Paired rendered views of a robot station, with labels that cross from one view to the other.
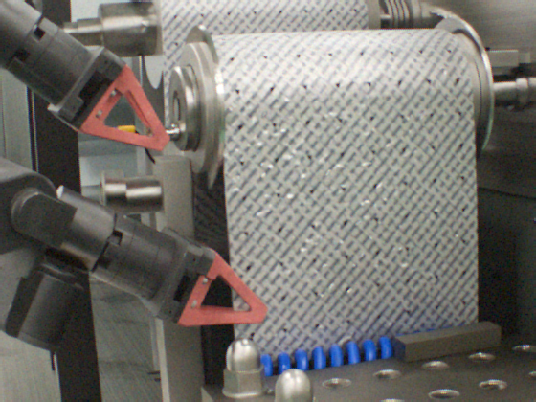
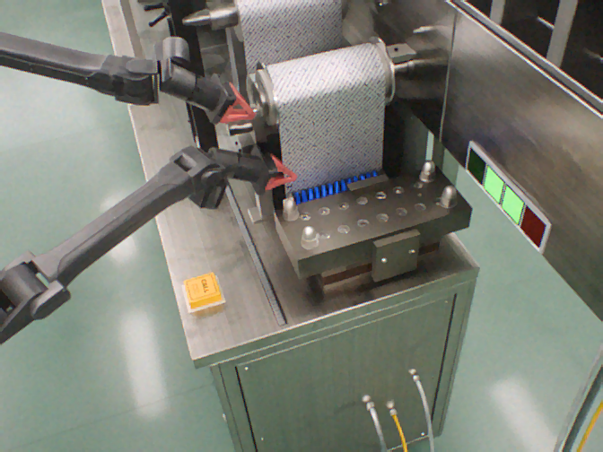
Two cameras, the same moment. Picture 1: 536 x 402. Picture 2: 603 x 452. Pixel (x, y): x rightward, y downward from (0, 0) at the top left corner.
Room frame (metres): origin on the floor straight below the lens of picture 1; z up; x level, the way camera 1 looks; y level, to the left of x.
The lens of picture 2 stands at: (-0.20, -0.01, 1.90)
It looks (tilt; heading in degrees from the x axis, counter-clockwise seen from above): 44 degrees down; 1
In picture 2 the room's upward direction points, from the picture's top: 5 degrees counter-clockwise
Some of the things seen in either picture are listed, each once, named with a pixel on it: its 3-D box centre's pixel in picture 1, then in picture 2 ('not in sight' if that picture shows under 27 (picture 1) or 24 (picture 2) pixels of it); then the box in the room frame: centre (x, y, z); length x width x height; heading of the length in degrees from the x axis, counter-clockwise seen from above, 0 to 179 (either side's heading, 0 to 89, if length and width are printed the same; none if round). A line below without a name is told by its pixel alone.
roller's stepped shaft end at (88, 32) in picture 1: (74, 33); (196, 19); (1.08, 0.21, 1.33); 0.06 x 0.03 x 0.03; 107
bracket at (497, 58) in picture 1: (492, 56); (398, 52); (0.95, -0.23, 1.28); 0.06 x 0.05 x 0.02; 107
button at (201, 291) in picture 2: not in sight; (202, 290); (0.65, 0.23, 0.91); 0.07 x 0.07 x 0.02; 17
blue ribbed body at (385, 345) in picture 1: (373, 357); (338, 188); (0.82, -0.08, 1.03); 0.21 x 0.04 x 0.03; 107
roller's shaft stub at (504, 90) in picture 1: (488, 91); (395, 66); (0.95, -0.22, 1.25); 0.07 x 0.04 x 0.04; 107
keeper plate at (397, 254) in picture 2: not in sight; (396, 256); (0.66, -0.19, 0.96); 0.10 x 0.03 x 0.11; 107
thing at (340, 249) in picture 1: (361, 259); (334, 152); (0.84, -0.08, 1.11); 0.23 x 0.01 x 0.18; 107
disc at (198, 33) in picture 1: (201, 106); (267, 97); (0.87, 0.05, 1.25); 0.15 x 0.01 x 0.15; 17
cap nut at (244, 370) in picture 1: (243, 365); (290, 207); (0.74, 0.03, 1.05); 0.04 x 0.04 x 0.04
